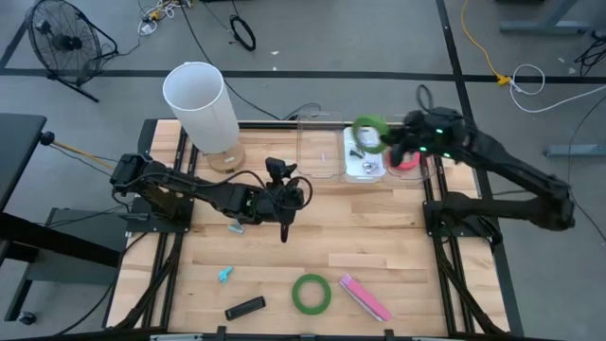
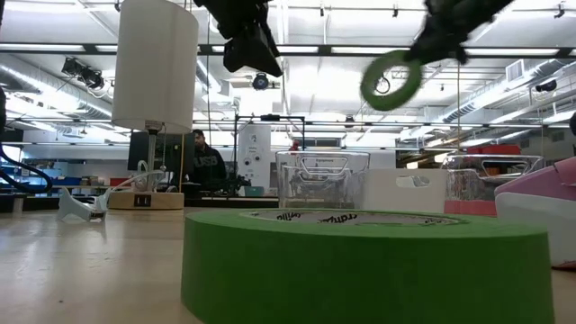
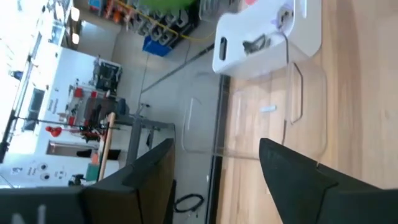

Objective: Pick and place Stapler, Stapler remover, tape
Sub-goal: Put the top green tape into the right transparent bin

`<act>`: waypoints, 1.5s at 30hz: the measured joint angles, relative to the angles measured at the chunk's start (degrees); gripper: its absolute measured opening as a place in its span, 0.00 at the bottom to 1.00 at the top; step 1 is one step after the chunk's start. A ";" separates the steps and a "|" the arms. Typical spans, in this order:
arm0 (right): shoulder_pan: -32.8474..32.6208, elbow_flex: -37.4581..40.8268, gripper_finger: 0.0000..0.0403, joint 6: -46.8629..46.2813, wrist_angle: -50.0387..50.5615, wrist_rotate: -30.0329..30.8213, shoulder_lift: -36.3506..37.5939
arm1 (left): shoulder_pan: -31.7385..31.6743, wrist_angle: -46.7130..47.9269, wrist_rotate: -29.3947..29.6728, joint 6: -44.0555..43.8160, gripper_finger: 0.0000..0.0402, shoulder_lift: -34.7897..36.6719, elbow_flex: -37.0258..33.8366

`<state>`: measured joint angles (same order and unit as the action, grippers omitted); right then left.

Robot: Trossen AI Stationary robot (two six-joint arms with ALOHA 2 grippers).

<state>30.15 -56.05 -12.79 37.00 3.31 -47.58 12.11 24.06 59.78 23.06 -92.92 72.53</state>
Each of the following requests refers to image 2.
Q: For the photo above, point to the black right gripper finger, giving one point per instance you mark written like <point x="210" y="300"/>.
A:
<point x="432" y="51"/>

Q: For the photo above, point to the pink and white stapler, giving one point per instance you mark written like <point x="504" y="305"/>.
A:
<point x="535" y="225"/>

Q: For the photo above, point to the clear plastic bin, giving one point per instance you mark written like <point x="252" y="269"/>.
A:
<point x="288" y="180"/>
<point x="468" y="180"/>

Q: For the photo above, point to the black metal stand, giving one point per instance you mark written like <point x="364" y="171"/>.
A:
<point x="270" y="118"/>

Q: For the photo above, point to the black monitor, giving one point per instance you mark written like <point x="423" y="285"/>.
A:
<point x="173" y="150"/>

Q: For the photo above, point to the white column with sockets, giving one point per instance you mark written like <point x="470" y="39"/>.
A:
<point x="254" y="153"/>

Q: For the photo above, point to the red storage bin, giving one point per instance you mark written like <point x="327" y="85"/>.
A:
<point x="495" y="150"/>

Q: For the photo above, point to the white plastic bin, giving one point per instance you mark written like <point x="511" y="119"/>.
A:
<point x="382" y="193"/>

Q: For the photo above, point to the black rig camera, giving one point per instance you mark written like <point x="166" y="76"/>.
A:
<point x="260" y="82"/>

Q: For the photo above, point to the person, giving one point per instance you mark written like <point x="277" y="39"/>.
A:
<point x="207" y="166"/>

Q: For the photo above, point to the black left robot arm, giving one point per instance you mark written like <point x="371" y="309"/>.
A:
<point x="234" y="13"/>

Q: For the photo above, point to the green tape roll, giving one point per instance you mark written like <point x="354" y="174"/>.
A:
<point x="390" y="103"/>
<point x="360" y="270"/>

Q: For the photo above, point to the black track spotlight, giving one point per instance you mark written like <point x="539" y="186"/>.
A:
<point x="90" y="78"/>

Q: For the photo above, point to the white lamp with wooden base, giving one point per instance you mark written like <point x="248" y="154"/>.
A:
<point x="155" y="67"/>

